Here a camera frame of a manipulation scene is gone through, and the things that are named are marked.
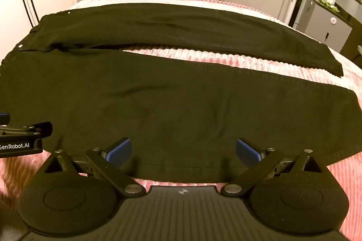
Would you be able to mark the black pants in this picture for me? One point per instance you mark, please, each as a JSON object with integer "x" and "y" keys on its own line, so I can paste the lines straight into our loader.
{"x": 158, "y": 105}

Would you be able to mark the pink ribbed blanket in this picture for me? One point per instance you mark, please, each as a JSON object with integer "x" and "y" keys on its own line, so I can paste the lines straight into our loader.
{"x": 305, "y": 65}

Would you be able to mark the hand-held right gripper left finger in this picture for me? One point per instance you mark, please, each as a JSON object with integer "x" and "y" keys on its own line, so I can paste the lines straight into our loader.
{"x": 121, "y": 149}

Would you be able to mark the green leafy item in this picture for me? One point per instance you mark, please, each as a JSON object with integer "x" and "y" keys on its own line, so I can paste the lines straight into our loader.
{"x": 329, "y": 5}

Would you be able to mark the grey mini fridge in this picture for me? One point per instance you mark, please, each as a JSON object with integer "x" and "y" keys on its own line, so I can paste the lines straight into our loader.
{"x": 325, "y": 26}

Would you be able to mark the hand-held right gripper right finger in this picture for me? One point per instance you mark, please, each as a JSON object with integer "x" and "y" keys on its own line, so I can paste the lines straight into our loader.
{"x": 247, "y": 149}

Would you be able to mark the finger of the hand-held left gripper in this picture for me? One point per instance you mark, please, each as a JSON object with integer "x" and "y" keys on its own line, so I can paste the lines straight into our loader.
{"x": 34, "y": 129}
{"x": 4, "y": 118}

